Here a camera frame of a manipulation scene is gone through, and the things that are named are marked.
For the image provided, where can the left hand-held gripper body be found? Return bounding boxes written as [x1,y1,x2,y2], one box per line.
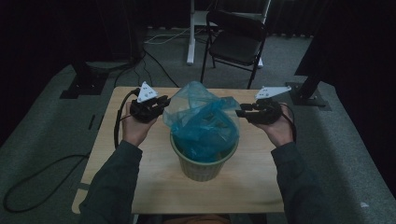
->
[129,80,161,123]

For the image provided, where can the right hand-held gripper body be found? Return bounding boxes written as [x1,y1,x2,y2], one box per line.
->
[248,85,292,125]

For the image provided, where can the blue plastic trash bag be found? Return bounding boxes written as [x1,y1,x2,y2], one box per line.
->
[162,80,242,163]

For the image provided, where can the green plastic trash bin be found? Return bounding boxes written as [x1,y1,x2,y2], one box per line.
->
[169,133,240,183]

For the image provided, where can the person's right hand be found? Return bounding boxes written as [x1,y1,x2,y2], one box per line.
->
[253,104,295,147]

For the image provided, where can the person's left hand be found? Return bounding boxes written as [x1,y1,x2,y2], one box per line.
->
[120,102,159,147]

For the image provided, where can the black slanted stand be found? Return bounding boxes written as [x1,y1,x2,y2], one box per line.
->
[285,36,330,108]

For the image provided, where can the black folding chair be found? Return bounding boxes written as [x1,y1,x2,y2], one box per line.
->
[199,9,269,91]

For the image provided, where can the black stand with square base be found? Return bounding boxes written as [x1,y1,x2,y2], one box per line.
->
[59,60,110,100]

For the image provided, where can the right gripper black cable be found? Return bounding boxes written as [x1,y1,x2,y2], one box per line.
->
[278,102,297,144]

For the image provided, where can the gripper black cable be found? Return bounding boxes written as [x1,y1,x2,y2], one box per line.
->
[113,88,141,149]
[278,102,297,144]

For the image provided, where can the thin black floor cables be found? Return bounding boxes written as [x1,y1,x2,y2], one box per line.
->
[113,50,180,89]

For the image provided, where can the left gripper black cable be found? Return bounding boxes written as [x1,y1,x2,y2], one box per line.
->
[113,88,141,149]

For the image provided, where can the white floor cable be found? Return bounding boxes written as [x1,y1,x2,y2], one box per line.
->
[144,27,191,45]

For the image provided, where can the black cable on floor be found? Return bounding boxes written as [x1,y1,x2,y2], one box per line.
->
[2,152,92,214]

